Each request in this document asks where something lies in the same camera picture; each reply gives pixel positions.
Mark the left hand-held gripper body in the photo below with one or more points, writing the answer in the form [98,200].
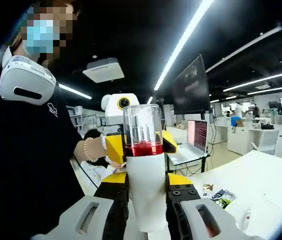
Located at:
[113,107]

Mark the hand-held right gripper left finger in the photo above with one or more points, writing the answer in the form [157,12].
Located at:
[116,212]

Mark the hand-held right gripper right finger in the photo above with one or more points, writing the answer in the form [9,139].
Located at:
[178,215]

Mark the gold skincare sachet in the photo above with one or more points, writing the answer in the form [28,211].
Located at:
[207,187]

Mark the white skincare bottle clear cap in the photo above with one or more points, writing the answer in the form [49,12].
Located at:
[146,180]

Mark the blue white skincare sachet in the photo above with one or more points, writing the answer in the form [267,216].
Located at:
[219,193]

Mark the green skincare packet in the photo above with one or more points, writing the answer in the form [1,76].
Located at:
[227,202]

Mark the slim white skincare bottle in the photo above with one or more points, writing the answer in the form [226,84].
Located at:
[247,217]

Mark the person's left hand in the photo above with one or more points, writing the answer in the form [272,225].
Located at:
[100,148]

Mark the silver laptop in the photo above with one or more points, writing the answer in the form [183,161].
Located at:
[197,135]

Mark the ceiling air conditioner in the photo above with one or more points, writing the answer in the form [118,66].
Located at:
[103,70]

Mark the large black monitor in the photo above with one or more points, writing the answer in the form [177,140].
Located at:
[191,85]

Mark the person in black shirt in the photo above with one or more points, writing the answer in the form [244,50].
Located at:
[31,150]

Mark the white neck-worn device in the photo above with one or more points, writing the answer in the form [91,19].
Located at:
[26,80]

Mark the white ceiling light strip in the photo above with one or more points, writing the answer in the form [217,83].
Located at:
[183,42]

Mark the white office chair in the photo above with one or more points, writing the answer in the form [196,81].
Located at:
[266,141]

